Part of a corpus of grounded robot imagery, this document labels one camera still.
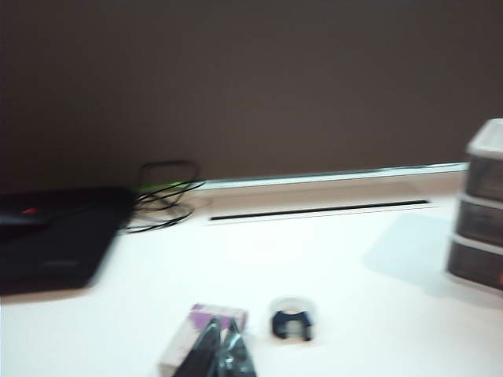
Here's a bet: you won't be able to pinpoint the large brown desk partition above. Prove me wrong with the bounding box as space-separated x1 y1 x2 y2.
0 0 503 194

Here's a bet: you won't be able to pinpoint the purple and white box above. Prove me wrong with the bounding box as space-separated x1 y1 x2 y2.
159 302 249 377

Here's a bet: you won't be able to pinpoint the white plastic drawer cabinet frame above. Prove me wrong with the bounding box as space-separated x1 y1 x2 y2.
446 117 503 292

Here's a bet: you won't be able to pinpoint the grey middle-tier drawer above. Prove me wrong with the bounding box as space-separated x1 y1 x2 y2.
457 198 503 247

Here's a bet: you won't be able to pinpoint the white desk cable slot cover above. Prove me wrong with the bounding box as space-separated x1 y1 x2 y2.
203 183 442 227

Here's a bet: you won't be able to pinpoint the tangled black cables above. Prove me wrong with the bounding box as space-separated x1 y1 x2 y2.
127 160 206 234

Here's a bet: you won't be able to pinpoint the clear tape roll black dispenser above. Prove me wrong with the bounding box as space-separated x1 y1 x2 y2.
269 297 318 344

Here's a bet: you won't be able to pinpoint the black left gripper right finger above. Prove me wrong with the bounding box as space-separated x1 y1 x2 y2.
218 320 259 377

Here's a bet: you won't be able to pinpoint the grey drawer under cabinet lid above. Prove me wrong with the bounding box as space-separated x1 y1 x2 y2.
467 155 503 197

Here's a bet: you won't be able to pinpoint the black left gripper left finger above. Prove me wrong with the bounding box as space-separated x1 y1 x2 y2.
176 317 222 377

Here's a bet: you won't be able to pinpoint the grey drawer above cabinet base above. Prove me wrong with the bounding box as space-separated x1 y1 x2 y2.
447 237 503 287

